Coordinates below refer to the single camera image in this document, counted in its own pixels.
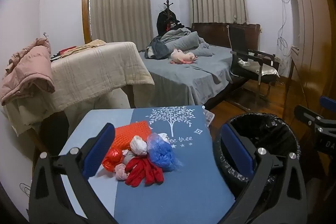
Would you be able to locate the wall hook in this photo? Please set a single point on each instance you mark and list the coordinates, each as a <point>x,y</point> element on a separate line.
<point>46,35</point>

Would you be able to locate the wooden headboard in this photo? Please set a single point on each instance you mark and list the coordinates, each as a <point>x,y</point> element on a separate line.
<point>215,32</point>

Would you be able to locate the red glove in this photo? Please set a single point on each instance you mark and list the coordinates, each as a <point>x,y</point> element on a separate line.
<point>135,174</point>
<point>155,172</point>

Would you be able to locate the bed with grey sheet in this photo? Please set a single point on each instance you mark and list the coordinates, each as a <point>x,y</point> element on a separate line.
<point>189,77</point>

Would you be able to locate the wooden wardrobe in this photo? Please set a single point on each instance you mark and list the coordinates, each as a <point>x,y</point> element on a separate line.
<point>312,29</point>

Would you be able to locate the pink plush toy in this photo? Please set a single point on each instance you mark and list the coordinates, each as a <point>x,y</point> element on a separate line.
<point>181,57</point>

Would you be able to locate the pink jacket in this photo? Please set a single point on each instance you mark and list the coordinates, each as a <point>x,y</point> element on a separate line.
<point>26,71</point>

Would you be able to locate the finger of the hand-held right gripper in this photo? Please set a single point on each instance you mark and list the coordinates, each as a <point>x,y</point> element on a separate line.
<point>328,102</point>
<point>305,114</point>

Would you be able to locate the black cantilever chair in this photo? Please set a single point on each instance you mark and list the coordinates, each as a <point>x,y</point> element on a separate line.
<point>239,37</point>

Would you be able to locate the pink sock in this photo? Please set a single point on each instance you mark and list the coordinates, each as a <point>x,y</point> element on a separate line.
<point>121,172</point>

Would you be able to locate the red plastic bag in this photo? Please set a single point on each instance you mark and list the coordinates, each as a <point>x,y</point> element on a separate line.
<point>113,158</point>

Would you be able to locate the coat rack with dark clothes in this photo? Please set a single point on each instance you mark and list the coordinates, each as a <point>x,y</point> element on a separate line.
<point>165,19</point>

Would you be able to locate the pile of grey clothes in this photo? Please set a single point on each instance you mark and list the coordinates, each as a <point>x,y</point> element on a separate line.
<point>183,38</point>

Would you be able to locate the silver cushion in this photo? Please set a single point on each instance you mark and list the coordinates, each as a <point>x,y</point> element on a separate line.
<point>256,67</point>

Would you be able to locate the blue tree print tablecloth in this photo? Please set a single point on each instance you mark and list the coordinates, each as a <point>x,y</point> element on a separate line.
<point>183,187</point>

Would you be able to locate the beige quilt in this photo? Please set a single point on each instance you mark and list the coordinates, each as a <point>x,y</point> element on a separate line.
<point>99,74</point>

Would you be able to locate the blue plastic bag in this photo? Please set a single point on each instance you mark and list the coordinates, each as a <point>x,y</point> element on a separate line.
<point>162,154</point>

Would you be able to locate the grey quilted table pad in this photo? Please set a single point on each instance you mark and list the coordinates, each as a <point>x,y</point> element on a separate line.
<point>209,117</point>

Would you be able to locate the white sock ball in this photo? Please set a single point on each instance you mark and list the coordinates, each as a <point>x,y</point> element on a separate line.
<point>138,145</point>

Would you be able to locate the trash bin with black liner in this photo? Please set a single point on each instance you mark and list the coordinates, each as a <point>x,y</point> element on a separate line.
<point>265,132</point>

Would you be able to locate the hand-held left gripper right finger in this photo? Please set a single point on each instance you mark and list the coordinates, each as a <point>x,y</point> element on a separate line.
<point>236,150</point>

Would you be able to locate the orange knitted cloth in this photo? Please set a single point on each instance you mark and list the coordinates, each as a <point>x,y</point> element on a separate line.
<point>128,134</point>

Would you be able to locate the grey sock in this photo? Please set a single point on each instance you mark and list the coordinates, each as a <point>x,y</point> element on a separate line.
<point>128,158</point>

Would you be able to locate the wooden window frame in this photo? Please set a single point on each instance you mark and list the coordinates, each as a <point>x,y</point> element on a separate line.
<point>85,11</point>

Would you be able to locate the dark blue garment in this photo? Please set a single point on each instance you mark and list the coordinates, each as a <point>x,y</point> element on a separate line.
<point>158,49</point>

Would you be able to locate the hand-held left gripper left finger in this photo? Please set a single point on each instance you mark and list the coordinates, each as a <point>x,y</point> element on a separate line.
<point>98,151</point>

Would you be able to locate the tan folded cloth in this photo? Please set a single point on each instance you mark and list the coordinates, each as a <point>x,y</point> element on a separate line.
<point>95,42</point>

